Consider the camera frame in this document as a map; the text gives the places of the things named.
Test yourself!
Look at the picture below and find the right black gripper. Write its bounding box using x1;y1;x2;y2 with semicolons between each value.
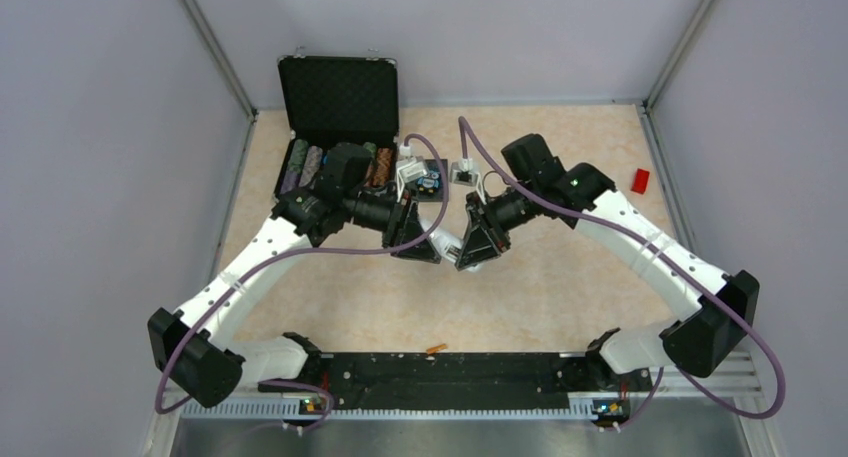
457;179;542;269

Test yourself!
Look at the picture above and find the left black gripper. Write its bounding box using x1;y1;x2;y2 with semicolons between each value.
343;184;441;263

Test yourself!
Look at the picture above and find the white remote control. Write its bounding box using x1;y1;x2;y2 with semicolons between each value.
428;227;484;273

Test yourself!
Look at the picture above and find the orange AA battery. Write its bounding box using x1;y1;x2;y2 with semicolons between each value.
426;344;448;356

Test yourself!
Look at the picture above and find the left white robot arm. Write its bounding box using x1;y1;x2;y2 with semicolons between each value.
147;142;446;415

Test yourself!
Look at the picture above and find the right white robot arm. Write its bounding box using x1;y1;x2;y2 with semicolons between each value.
456;134;760;389

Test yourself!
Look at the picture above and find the dark grey lego baseplate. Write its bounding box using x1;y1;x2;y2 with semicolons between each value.
407;159;446;202

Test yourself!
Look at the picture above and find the blue owl toy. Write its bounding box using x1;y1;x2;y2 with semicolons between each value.
414;170;443;199

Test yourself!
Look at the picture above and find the red lego brick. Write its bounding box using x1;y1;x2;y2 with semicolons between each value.
630;168;651;195

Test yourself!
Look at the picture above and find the black poker chip case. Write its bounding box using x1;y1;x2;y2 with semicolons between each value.
273;54;400;198

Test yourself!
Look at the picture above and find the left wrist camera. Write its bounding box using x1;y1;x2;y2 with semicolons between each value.
395;156;429;194

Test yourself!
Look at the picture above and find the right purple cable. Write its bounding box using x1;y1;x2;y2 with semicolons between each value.
457;115;787;432

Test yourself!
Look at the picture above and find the purple cable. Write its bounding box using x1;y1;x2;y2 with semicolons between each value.
154;133;452;435
457;115;787;432

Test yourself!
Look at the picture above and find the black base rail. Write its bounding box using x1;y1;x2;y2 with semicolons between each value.
162;351;670;423

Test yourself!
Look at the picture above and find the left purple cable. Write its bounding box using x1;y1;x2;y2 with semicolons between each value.
154;133;452;435

